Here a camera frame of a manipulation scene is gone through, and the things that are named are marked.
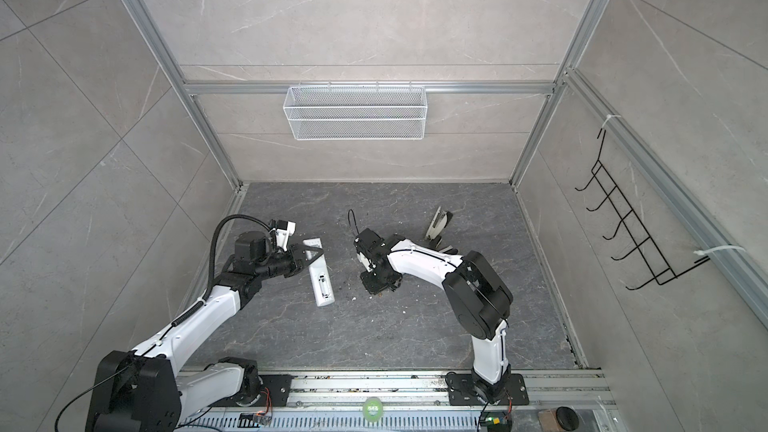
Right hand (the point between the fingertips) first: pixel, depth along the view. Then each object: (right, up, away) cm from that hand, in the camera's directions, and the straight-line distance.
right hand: (375, 284), depth 90 cm
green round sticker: (0, -26, -18) cm, 32 cm away
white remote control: (-14, +6, -12) cm, 20 cm away
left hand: (-14, +13, -9) cm, 21 cm away
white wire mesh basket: (-7, +56, +11) cm, 58 cm away
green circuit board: (+30, -28, -20) cm, 45 cm away
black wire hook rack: (+60, +14, -27) cm, 67 cm away
